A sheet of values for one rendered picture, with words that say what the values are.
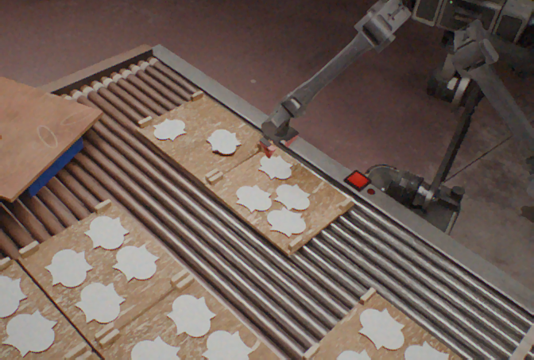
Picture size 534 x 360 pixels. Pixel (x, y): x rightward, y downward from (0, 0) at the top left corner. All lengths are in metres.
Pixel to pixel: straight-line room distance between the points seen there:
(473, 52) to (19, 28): 3.79
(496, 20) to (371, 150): 1.75
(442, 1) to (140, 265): 1.40
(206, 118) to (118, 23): 2.60
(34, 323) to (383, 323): 1.00
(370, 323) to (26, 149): 1.27
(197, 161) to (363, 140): 1.87
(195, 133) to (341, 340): 1.00
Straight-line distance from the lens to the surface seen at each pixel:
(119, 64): 2.64
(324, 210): 2.02
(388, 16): 1.78
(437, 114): 4.23
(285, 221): 1.95
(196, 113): 2.36
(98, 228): 1.94
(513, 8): 2.21
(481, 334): 1.91
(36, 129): 2.19
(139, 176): 2.12
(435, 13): 2.25
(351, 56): 1.79
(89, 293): 1.79
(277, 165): 2.14
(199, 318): 1.71
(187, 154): 2.17
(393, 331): 1.78
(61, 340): 1.73
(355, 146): 3.76
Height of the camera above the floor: 2.41
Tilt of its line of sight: 43 degrees down
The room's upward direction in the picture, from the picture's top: 7 degrees clockwise
